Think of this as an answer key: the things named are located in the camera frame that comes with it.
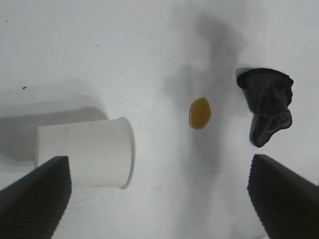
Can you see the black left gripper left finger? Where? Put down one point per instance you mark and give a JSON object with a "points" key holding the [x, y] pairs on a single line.
{"points": [[32, 199]]}

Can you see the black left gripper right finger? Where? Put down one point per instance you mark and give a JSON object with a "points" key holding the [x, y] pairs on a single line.
{"points": [[284, 199]]}

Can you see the white paper cup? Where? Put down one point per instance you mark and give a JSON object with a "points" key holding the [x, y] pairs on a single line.
{"points": [[94, 149]]}

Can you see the black cloth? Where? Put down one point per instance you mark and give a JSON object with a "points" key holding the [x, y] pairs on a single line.
{"points": [[269, 104]]}

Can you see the brown liquid spill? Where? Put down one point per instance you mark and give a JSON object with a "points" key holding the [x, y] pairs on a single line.
{"points": [[200, 113]]}

